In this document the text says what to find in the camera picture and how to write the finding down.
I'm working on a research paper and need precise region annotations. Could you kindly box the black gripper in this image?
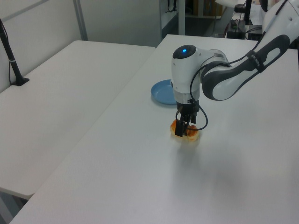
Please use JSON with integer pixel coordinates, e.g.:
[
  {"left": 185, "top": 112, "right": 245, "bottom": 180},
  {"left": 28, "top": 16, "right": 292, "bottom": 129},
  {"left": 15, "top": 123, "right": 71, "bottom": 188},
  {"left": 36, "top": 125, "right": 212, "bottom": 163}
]
[{"left": 175, "top": 100, "right": 200, "bottom": 137}]

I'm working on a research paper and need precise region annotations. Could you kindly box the orange glazed bread roll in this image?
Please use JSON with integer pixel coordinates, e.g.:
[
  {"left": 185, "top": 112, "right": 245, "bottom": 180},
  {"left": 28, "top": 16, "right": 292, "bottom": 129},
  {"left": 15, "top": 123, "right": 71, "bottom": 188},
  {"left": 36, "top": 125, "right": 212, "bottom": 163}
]
[{"left": 170, "top": 119, "right": 200, "bottom": 142}]

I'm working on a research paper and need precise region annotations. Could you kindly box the blue round plate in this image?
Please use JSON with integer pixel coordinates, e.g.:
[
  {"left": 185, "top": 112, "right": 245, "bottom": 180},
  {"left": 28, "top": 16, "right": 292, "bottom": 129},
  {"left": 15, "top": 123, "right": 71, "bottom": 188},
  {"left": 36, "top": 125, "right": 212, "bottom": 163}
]
[{"left": 150, "top": 79, "right": 177, "bottom": 105}]

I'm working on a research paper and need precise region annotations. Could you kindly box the black hanging strap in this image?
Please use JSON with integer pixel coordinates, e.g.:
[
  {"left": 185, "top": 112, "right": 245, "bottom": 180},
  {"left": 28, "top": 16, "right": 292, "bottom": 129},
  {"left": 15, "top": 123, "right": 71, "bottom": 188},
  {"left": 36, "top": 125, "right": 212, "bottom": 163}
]
[{"left": 165, "top": 0, "right": 178, "bottom": 14}]

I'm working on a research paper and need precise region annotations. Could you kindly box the black camera pole with base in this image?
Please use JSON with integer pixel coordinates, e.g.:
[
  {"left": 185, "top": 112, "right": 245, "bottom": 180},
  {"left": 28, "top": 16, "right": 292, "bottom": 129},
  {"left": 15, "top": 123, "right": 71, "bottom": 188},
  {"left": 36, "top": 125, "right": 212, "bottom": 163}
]
[{"left": 0, "top": 18, "right": 30, "bottom": 86}]

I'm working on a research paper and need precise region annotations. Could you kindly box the small black electronics box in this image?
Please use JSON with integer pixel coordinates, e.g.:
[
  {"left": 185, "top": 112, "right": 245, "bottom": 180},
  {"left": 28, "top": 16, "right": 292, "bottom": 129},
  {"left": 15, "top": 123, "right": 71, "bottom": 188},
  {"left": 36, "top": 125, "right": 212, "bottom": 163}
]
[{"left": 227, "top": 29, "right": 245, "bottom": 40}]

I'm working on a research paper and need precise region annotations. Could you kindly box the brown cardboard box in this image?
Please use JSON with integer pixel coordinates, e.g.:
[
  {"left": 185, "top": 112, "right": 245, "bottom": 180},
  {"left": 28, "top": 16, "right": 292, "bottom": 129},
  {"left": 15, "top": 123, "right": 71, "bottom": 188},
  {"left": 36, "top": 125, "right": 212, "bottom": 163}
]
[{"left": 192, "top": 0, "right": 218, "bottom": 17}]

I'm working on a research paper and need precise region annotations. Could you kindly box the black vertical stand pole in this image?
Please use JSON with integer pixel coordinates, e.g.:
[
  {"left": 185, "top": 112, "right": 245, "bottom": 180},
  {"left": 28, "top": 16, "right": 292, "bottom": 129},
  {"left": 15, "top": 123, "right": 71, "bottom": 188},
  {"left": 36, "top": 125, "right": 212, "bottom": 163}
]
[{"left": 234, "top": 0, "right": 252, "bottom": 25}]

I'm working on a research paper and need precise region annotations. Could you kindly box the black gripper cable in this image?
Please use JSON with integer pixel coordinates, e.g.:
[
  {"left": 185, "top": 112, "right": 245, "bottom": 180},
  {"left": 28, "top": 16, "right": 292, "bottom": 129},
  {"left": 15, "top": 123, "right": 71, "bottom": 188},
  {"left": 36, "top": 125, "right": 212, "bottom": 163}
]
[{"left": 189, "top": 0, "right": 288, "bottom": 131}]

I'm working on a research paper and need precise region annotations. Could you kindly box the white metal shelf frame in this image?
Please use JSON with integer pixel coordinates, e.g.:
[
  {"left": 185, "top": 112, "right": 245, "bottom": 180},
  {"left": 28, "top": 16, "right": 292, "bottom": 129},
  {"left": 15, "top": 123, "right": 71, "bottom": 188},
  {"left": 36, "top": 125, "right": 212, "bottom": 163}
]
[{"left": 159, "top": 0, "right": 186, "bottom": 40}]

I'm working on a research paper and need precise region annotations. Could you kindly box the large black electronics box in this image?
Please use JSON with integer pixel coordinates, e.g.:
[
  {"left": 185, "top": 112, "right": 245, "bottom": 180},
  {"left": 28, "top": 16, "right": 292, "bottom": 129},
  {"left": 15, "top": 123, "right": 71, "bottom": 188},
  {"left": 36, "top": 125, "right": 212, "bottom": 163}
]
[{"left": 247, "top": 27, "right": 264, "bottom": 41}]

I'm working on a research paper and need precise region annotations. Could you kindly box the white paper sheet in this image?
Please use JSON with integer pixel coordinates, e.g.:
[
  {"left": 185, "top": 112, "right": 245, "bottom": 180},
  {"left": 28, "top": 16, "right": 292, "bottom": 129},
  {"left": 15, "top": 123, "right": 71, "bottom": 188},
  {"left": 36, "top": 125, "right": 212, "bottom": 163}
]
[{"left": 250, "top": 4, "right": 267, "bottom": 25}]

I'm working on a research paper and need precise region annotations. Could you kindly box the grey partition post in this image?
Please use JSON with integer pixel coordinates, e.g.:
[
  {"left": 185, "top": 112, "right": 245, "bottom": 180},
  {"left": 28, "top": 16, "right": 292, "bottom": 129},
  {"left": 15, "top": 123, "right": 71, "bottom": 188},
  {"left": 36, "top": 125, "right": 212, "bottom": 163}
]
[{"left": 72, "top": 0, "right": 89, "bottom": 42}]

